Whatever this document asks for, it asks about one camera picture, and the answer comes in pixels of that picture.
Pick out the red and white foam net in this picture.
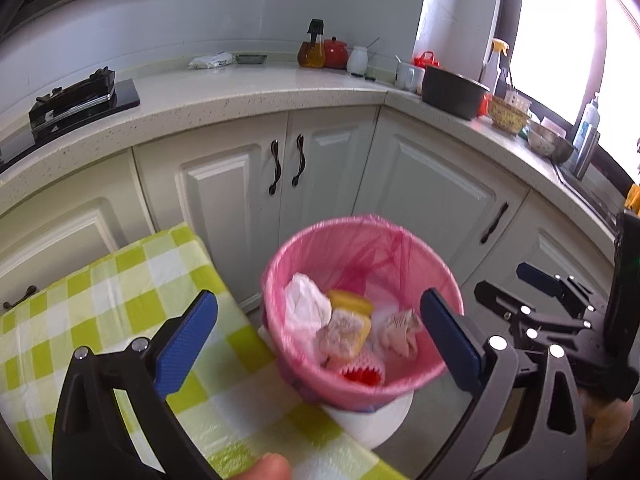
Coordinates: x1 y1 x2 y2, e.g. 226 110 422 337
325 351 386 387

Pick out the steel bowl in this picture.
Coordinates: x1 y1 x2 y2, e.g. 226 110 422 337
527 121 576 163

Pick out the black cabinet handle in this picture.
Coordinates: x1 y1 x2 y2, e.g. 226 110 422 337
268 140 282 196
291 135 306 187
2 285 38 311
481 201 510 245

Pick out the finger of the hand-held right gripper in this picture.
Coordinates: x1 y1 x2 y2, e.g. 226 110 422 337
474 281 593 330
516 262 606 311

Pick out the person's left hand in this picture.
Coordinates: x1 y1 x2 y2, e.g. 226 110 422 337
235 452 292 480

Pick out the small white tissue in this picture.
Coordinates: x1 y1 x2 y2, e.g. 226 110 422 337
380 309 425 357

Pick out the white printed packet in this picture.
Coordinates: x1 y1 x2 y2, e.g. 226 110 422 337
188 51 235 70

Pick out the green checked tablecloth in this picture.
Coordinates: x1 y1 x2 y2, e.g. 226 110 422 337
0 222 401 480

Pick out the steel cup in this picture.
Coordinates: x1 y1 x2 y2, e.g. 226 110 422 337
570 127 600 181

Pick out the spray bottle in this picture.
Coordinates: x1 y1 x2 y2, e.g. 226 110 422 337
479 38 510 97

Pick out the oil bottle with black spout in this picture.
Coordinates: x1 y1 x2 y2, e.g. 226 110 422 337
297 18 326 69

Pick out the white cabinet door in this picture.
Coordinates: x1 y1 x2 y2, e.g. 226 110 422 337
277 106 378 241
132 112 291 311
465 190 626 341
0 150 151 311
352 110 531 286

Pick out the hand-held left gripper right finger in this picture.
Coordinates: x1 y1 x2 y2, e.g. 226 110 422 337
417 287 588 480

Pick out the person's right hand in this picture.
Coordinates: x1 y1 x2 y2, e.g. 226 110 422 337
585 395 636 466

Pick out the black gas stove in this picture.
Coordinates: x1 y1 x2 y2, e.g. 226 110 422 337
0 67 141 173

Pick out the yellow sponge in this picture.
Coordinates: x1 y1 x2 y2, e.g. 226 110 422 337
327 289 375 318

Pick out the white plastic bag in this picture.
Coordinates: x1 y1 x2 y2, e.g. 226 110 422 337
285 272 332 333

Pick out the trash bin with pink bag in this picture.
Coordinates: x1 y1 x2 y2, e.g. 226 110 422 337
260 214 466 453

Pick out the white mug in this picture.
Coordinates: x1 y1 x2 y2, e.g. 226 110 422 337
395 60 426 93

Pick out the black cooking pot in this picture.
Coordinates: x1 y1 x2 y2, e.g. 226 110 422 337
421 65 492 121

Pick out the white pump bottle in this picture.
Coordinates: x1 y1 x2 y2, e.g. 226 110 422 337
571 92 601 151

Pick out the white jar with spoon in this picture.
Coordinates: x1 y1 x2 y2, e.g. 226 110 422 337
346 37 381 75

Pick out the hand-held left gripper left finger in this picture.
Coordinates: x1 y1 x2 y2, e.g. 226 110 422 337
51 288 223 480

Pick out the red lidded pot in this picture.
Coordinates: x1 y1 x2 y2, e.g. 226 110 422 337
322 36 350 70

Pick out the yellow patterned bowl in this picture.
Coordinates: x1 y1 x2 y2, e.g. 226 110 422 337
487 96 531 135

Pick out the window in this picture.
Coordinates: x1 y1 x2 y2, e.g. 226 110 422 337
505 0 640 181

